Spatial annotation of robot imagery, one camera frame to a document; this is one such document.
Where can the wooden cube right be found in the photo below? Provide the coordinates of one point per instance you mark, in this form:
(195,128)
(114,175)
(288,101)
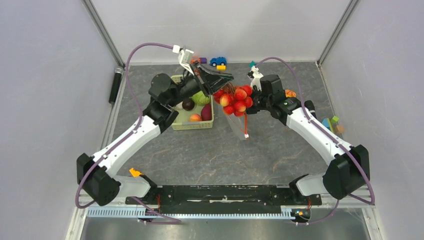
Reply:
(339,129)

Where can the yellow orange butterfly toy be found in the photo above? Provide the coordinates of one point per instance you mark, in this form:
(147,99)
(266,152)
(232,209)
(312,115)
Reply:
(290,93)

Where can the purple block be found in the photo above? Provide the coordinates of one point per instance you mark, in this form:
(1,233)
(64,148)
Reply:
(203,60)

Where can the green plastic basket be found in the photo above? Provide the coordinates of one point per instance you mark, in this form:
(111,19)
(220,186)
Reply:
(182,121)

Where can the clear zip top bag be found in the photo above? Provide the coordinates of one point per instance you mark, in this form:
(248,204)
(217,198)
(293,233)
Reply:
(239,126)

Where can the blue toy car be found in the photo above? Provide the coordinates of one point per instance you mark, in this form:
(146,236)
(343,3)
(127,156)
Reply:
(218,61)

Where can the black microphone right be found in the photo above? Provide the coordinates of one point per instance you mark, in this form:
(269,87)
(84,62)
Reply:
(309,110)

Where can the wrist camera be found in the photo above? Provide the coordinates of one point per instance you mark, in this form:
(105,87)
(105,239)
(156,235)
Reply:
(255,78)
(185,59)

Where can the green cabbage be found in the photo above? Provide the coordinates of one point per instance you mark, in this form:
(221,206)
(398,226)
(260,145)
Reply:
(201,99)

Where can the purple sweet potato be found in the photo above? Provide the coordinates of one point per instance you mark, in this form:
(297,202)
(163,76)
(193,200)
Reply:
(206,112)

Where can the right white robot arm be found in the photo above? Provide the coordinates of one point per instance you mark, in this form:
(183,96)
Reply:
(348,166)

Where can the black microphone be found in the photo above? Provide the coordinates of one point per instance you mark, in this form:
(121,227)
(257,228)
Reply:
(309,110)
(116,83)

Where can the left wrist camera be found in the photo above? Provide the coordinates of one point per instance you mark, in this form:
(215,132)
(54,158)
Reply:
(185,59)

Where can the orange ring toy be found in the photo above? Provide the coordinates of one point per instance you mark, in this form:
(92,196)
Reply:
(195,59)

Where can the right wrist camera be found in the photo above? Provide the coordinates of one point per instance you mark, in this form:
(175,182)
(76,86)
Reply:
(255,78)

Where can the teal block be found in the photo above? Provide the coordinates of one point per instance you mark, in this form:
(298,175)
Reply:
(252,64)

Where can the black microphone left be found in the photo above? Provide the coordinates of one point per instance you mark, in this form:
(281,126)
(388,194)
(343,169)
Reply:
(116,83)

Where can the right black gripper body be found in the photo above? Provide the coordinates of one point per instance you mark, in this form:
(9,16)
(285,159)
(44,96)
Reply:
(259,102)

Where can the multicolour block stack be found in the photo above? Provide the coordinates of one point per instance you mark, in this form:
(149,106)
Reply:
(327,123)

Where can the dark brown mangosteen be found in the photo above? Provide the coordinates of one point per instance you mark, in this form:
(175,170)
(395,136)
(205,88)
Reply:
(188,104)

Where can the yellow block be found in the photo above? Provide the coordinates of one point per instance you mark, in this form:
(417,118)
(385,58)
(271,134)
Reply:
(221,67)

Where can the small green cube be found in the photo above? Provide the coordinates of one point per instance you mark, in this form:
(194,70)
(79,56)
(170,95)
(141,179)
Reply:
(334,120)

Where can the orange peach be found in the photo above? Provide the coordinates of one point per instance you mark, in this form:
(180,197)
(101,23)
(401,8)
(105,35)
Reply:
(195,118)

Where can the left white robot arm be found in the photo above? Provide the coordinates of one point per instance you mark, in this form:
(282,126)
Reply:
(96,173)

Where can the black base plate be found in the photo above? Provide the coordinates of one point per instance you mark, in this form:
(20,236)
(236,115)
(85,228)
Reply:
(226,199)

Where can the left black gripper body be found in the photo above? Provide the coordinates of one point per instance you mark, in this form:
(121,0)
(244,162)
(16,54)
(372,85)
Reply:
(207,86)

